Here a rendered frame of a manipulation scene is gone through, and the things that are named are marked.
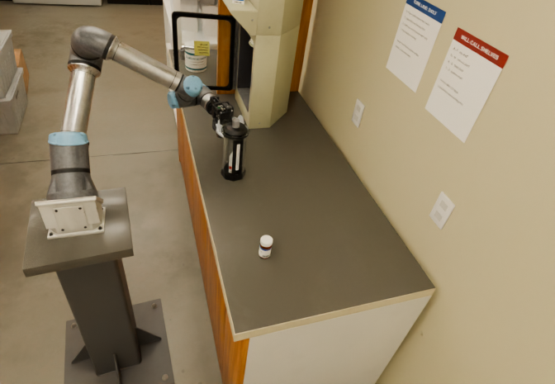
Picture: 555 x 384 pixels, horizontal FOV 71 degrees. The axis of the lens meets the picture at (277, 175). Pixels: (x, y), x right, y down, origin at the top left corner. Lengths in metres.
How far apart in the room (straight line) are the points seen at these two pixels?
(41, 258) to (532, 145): 1.44
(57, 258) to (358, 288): 0.98
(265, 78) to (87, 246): 1.03
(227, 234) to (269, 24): 0.89
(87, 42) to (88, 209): 0.59
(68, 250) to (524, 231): 1.35
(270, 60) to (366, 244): 0.90
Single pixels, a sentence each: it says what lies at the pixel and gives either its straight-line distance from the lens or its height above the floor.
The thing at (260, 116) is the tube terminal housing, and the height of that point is 1.01.
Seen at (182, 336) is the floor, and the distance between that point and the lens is 2.27.
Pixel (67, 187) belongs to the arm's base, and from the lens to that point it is 1.38.
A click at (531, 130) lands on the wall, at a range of 1.15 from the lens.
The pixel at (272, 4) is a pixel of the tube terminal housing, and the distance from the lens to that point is 1.72.
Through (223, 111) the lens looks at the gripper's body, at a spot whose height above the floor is 1.20.
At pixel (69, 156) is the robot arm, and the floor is 1.19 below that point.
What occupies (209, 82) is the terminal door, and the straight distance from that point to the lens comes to 2.16.
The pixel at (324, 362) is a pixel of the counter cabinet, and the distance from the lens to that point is 1.60.
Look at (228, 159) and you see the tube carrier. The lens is 1.57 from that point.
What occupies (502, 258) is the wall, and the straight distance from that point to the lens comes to 1.27.
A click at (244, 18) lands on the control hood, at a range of 1.71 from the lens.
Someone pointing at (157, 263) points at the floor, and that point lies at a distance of 2.54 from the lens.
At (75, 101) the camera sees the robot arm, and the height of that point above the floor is 1.23.
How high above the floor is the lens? 2.00
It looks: 39 degrees down
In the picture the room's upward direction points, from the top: 9 degrees clockwise
